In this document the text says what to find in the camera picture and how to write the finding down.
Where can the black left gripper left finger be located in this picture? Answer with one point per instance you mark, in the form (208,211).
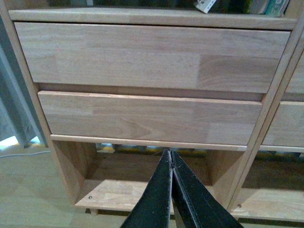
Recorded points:
(154,206)

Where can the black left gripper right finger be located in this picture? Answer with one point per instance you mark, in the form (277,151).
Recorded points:
(194,206)

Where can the right wooden shelf unit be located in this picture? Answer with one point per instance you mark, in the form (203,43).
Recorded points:
(268,189)

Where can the wooden shelf unit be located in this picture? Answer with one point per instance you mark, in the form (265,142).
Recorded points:
(115,182)
(268,189)

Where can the left wooden shelf unit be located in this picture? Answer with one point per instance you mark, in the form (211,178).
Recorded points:
(115,182)

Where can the green spined books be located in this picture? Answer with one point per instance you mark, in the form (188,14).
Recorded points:
(273,8)

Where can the lower left wooden drawer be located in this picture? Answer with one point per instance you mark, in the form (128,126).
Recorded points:
(151,118)

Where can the wooden drawer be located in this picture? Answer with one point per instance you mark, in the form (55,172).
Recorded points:
(296,83)
(151,118)
(233,60)
(287,126)

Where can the lower right wooden drawer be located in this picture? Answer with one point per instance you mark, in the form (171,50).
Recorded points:
(287,126)

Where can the upper left wooden drawer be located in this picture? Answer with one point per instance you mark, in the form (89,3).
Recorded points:
(233,60)

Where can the upper right wooden drawer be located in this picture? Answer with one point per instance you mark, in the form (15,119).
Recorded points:
(296,83)

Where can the grey curtain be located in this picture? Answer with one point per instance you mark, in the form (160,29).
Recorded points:
(18,117)

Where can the tilted white book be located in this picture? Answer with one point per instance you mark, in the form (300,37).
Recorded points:
(204,5)

